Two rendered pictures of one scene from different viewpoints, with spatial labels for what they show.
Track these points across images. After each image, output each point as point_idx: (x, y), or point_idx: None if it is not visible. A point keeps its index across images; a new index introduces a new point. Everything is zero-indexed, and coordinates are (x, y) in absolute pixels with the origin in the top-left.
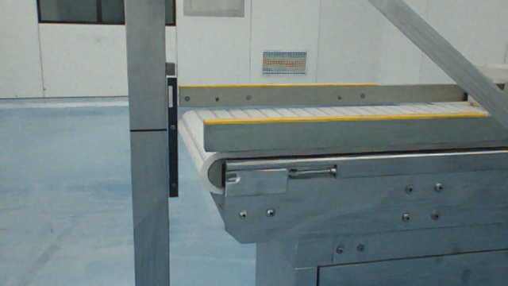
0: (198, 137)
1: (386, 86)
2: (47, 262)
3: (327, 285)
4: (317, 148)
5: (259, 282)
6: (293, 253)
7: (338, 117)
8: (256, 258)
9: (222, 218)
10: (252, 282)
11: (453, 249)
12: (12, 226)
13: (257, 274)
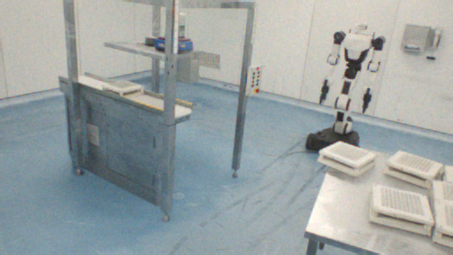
0: (182, 112)
1: (134, 100)
2: None
3: None
4: (178, 104)
5: (160, 145)
6: (175, 124)
7: (177, 99)
8: (158, 142)
9: (187, 119)
10: (34, 251)
11: None
12: None
13: (159, 144)
